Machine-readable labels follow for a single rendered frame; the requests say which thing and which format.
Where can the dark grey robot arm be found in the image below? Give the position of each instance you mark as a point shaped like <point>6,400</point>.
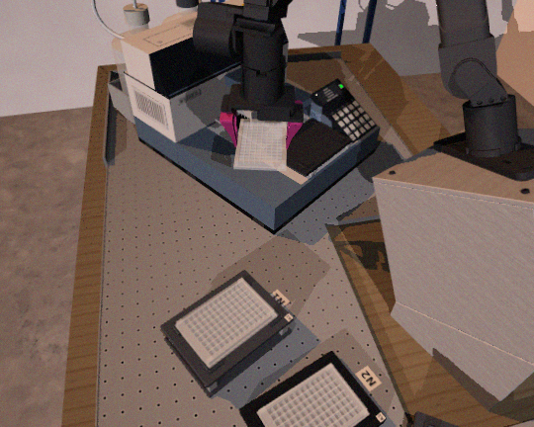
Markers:
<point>467,61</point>

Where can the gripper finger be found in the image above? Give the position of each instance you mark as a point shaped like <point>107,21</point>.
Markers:
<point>292,129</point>
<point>229,122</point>

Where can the white well plate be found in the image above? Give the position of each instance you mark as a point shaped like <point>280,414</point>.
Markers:
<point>312,396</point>
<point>236,306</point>
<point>261,145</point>

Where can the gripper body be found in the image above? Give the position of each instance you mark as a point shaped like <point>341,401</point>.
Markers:
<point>262,93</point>

